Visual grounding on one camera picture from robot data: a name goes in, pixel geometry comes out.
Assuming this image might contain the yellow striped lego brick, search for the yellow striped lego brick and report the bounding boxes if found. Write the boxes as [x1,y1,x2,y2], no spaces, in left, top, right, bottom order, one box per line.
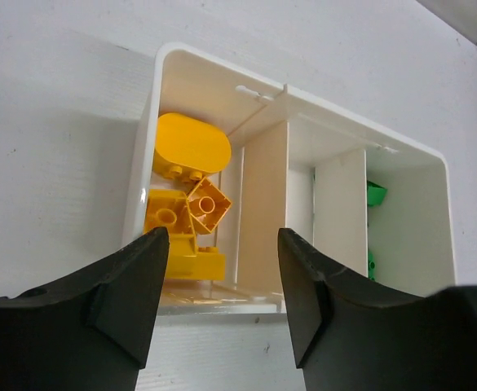
[143,189,225,281]

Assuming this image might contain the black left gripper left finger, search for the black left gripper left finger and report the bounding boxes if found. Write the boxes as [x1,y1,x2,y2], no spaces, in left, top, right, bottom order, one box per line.
[0,228,170,390]

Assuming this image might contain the green lego plate piece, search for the green lego plate piece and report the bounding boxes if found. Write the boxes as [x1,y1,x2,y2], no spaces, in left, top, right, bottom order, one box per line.
[368,250,376,281]

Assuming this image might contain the yellow oval butterfly lego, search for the yellow oval butterfly lego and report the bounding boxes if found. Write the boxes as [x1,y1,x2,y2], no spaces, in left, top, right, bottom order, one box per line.
[152,112,232,182]

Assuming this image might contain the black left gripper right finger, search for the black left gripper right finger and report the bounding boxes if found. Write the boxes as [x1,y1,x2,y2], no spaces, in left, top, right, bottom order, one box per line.
[277,228,477,390]

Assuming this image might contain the white three-compartment container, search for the white three-compartment container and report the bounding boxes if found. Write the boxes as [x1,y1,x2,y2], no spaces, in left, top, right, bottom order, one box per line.
[122,43,456,315]

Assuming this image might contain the green square lego brick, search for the green square lego brick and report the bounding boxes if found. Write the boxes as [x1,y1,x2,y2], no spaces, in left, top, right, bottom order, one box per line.
[366,181,388,208]

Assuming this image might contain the yellow face lego cube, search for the yellow face lego cube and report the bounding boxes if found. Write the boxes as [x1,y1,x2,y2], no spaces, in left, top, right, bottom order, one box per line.
[188,177,232,235]

